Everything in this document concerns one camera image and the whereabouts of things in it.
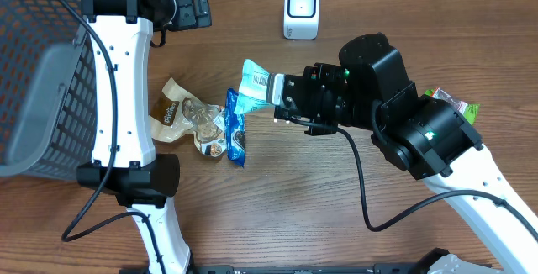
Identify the green clear candy bag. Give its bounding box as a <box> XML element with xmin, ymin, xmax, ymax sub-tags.
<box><xmin>425</xmin><ymin>87</ymin><xmax>480</xmax><ymax>125</ymax></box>

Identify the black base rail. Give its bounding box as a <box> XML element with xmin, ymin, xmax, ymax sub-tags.
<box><xmin>119</xmin><ymin>248</ymin><xmax>493</xmax><ymax>274</ymax></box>

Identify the grey plastic mesh basket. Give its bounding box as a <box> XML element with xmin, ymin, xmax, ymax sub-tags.
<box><xmin>1</xmin><ymin>0</ymin><xmax>97</xmax><ymax>180</ymax></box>

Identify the blue Oreo cookie pack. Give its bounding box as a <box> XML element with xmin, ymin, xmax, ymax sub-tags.
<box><xmin>224</xmin><ymin>88</ymin><xmax>246</xmax><ymax>167</ymax></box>

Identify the teal white snack packet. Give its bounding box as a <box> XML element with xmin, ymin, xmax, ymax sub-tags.
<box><xmin>234</xmin><ymin>59</ymin><xmax>271</xmax><ymax>114</ymax></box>

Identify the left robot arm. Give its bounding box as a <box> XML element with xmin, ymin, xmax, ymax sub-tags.
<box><xmin>76</xmin><ymin>0</ymin><xmax>211</xmax><ymax>273</ymax></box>

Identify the white barcode scanner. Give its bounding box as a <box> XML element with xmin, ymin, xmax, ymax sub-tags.
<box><xmin>283</xmin><ymin>0</ymin><xmax>319</xmax><ymax>40</ymax></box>

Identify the beige Pantree snack bag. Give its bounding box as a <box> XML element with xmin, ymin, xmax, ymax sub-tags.
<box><xmin>150</xmin><ymin>78</ymin><xmax>227</xmax><ymax>158</ymax></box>

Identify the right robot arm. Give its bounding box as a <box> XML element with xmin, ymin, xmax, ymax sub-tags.
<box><xmin>275</xmin><ymin>33</ymin><xmax>537</xmax><ymax>273</ymax></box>

